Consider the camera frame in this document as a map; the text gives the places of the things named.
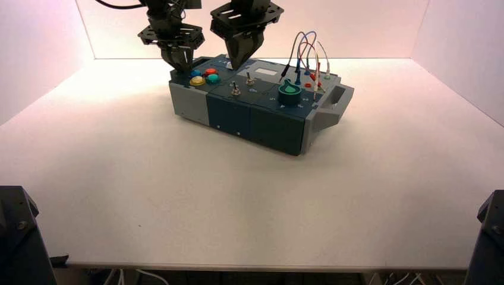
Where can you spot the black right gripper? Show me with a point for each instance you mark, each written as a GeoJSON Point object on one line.
{"type": "Point", "coordinates": [246, 17]}

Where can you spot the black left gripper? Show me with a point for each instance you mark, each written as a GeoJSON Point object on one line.
{"type": "Point", "coordinates": [171, 36]}

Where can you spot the metal toggle switch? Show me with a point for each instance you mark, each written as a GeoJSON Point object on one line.
{"type": "Point", "coordinates": [249, 80]}
{"type": "Point", "coordinates": [235, 90]}

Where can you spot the grey and dark blue control box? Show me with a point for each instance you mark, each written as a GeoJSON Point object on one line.
{"type": "Point", "coordinates": [228, 114]}

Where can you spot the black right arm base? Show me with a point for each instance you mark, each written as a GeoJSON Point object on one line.
{"type": "Point", "coordinates": [490, 244]}

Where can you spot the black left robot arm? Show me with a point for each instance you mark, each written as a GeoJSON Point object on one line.
{"type": "Point", "coordinates": [159, 7]}

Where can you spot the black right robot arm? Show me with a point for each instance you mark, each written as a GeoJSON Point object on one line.
{"type": "Point", "coordinates": [252, 1]}

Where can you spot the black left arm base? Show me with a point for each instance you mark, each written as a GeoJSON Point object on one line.
{"type": "Point", "coordinates": [19, 240]}

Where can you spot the blue dome push button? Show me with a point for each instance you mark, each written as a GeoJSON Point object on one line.
{"type": "Point", "coordinates": [195, 73]}

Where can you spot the yellow dome push button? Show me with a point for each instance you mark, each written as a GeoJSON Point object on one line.
{"type": "Point", "coordinates": [197, 81]}

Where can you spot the white label plate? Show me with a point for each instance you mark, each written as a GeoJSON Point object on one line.
{"type": "Point", "coordinates": [266, 71]}

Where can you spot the red dome push button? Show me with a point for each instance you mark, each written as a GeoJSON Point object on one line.
{"type": "Point", "coordinates": [210, 72]}

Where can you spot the green dome push button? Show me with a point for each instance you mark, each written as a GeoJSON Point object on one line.
{"type": "Point", "coordinates": [212, 78]}

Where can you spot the green rotary knob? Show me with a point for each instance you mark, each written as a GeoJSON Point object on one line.
{"type": "Point", "coordinates": [289, 94]}

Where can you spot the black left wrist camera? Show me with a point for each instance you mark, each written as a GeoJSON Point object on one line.
{"type": "Point", "coordinates": [192, 3]}

